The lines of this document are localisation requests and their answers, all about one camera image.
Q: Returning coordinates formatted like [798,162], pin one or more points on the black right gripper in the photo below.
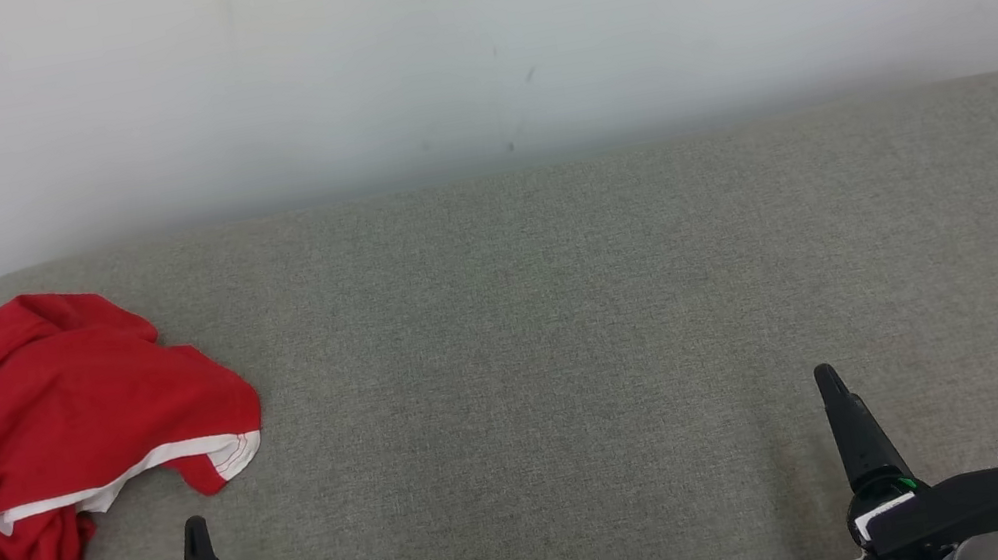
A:
[973,505]

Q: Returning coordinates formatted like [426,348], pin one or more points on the red shorts with white stripe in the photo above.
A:
[54,405]

